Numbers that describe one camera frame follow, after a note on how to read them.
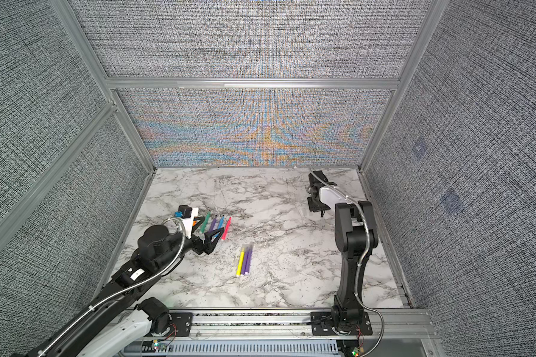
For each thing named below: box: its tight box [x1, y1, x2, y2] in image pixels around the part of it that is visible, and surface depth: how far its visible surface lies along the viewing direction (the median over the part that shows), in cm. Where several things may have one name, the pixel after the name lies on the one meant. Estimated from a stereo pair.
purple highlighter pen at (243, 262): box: [240, 249, 248, 276], surface depth 88 cm
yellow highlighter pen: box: [235, 251, 245, 277], surface depth 87 cm
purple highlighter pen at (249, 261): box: [244, 247, 254, 275], surface depth 89 cm
